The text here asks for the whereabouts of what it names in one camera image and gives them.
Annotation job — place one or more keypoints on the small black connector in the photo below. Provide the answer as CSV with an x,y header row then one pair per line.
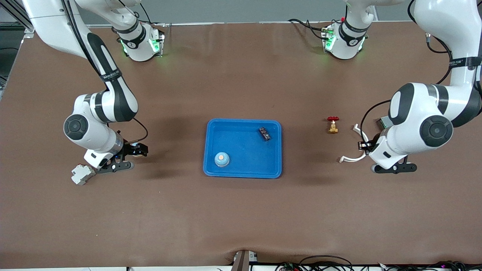
x,y
361,146
264,134

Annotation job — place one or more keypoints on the blue desk bell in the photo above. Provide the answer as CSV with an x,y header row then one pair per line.
x,y
140,153
221,161

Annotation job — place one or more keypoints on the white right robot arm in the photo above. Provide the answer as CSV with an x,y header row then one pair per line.
x,y
94,131

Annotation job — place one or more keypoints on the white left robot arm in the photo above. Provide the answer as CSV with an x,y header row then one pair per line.
x,y
414,113

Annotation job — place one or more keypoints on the white curved plastic clip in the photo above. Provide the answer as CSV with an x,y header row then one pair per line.
x,y
348,159

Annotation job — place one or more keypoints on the grey metal box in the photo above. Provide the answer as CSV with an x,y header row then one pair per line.
x,y
382,122

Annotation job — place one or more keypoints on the white circuit breaker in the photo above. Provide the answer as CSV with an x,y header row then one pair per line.
x,y
83,175

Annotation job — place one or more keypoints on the blue plastic tray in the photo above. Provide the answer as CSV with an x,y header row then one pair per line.
x,y
244,165

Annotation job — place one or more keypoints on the brown table mat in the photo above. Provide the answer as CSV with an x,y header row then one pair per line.
x,y
241,210

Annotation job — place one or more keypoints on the grey metal table clamp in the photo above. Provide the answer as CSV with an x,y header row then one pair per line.
x,y
243,261

